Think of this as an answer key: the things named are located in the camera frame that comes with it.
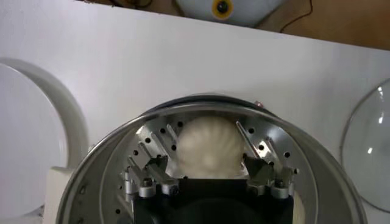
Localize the thin black floor cable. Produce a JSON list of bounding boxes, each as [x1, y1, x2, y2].
[[278, 0, 314, 33]]

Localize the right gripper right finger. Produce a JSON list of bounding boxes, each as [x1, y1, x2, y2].
[[243, 153, 298, 200]]

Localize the white round plate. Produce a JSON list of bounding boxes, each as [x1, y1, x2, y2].
[[0, 57, 90, 224]]

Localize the round glass lid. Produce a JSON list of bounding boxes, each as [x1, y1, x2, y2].
[[340, 78, 390, 214]]

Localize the white robot base yellow ring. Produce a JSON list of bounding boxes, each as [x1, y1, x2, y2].
[[175, 0, 287, 28]]

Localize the white steamed baozi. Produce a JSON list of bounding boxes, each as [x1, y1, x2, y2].
[[175, 115, 245, 180]]

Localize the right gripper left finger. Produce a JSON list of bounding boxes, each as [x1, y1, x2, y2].
[[121, 155, 180, 199]]

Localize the steel steamer basket white handles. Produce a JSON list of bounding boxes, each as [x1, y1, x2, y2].
[[42, 93, 368, 224]]

